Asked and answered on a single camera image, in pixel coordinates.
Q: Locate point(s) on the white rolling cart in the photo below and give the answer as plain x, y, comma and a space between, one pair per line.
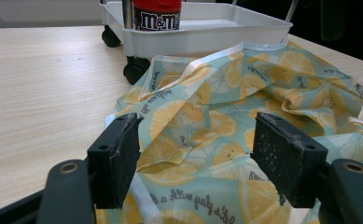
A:
207, 40

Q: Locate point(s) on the brown candy jar red lid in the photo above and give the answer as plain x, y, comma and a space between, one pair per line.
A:
157, 18

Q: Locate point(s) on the lemon print cloth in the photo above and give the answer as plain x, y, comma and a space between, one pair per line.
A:
219, 124

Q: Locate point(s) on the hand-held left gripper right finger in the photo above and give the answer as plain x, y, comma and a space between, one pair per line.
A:
286, 161

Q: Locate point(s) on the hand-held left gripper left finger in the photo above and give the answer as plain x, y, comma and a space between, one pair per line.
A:
114, 161

